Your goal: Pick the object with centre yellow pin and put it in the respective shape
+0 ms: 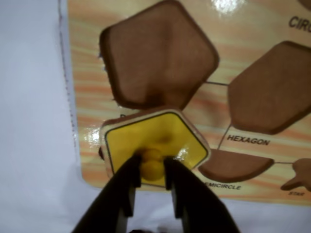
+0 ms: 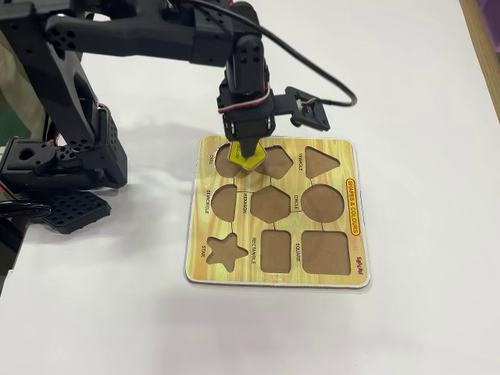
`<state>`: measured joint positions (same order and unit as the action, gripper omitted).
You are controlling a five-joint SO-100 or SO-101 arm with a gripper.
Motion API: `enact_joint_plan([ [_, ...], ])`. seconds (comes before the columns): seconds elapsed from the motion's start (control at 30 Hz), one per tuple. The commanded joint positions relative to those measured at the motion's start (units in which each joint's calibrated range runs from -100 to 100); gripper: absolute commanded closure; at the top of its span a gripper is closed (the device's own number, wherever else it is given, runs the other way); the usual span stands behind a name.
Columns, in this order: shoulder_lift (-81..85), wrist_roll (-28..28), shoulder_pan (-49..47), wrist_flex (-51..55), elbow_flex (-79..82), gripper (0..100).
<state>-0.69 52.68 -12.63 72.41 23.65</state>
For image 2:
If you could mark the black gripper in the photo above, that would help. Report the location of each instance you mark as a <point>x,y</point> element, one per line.
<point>248,127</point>

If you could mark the yellow pentagon puzzle piece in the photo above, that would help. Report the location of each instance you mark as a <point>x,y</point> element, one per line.
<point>234,153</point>

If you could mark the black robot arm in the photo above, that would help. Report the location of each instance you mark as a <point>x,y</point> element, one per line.
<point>129,35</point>

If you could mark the wooden shape puzzle board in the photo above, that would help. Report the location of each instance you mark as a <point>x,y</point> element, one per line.
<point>340,168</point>

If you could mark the black grid table clamp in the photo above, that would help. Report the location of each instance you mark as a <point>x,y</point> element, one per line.
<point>74,213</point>

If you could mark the floral beige green cloth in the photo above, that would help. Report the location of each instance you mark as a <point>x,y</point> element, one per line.
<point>15,97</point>

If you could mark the purple box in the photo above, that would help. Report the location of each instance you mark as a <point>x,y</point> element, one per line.
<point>494,11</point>

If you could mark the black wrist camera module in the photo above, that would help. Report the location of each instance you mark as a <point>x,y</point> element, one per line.
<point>312,113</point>

